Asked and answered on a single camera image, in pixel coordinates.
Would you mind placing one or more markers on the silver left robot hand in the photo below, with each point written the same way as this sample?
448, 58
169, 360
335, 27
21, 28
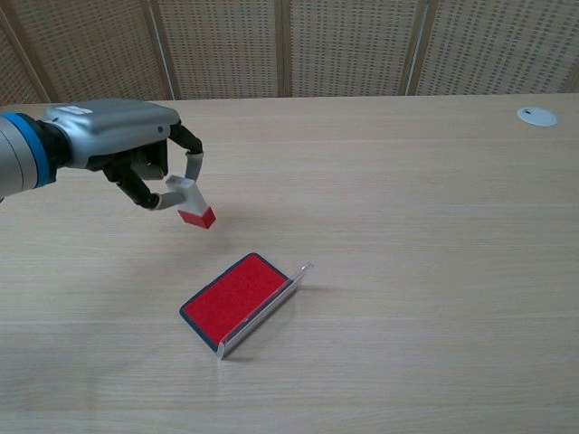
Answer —
113, 126

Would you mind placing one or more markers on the small red-based stamp block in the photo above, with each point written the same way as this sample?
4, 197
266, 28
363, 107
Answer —
199, 217

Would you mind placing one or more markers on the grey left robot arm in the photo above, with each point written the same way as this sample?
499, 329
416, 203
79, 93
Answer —
18, 158

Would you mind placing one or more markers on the woven folding screen panel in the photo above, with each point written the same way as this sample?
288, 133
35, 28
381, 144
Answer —
497, 45
353, 45
13, 77
90, 45
221, 45

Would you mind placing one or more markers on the red ink pad dark case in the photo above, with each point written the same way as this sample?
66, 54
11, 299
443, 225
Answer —
235, 298

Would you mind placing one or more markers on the clear plastic ink pad lid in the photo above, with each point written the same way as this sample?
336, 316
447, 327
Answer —
267, 316

